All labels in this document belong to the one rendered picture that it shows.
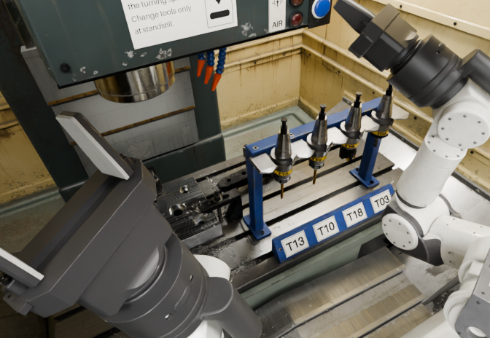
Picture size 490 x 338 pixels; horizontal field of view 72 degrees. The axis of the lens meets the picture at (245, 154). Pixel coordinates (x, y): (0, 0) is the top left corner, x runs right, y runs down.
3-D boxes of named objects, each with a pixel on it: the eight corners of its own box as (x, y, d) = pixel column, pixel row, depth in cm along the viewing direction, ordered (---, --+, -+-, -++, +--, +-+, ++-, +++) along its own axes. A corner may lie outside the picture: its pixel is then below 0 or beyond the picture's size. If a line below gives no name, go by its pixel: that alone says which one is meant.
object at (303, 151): (317, 155, 85) (318, 152, 85) (300, 162, 84) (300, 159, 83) (302, 140, 90) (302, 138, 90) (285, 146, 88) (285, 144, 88)
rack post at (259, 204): (272, 234, 105) (272, 163, 85) (257, 241, 103) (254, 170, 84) (257, 212, 111) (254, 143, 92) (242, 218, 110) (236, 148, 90)
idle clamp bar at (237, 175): (284, 172, 126) (284, 159, 121) (223, 202, 116) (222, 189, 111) (276, 164, 129) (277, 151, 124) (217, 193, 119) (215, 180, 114)
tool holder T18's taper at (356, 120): (356, 120, 93) (360, 99, 88) (364, 130, 90) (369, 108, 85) (341, 123, 92) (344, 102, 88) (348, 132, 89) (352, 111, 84)
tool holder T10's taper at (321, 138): (323, 132, 89) (326, 111, 85) (330, 142, 86) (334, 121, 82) (308, 135, 89) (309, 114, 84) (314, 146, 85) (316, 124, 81)
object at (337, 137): (351, 141, 89) (352, 139, 88) (335, 148, 87) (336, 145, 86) (335, 127, 94) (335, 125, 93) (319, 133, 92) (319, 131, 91)
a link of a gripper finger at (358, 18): (344, -9, 51) (375, 17, 51) (332, 9, 54) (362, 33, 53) (340, -6, 50) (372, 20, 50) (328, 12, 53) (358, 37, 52)
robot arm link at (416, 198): (436, 133, 62) (398, 196, 76) (401, 154, 58) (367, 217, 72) (491, 170, 56) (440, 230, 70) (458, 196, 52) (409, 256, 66)
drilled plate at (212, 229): (222, 234, 101) (220, 223, 97) (125, 277, 91) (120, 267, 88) (195, 186, 116) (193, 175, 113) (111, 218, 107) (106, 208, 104)
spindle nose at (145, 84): (173, 62, 77) (162, 8, 69) (179, 96, 65) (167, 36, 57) (100, 73, 75) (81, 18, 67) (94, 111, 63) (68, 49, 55)
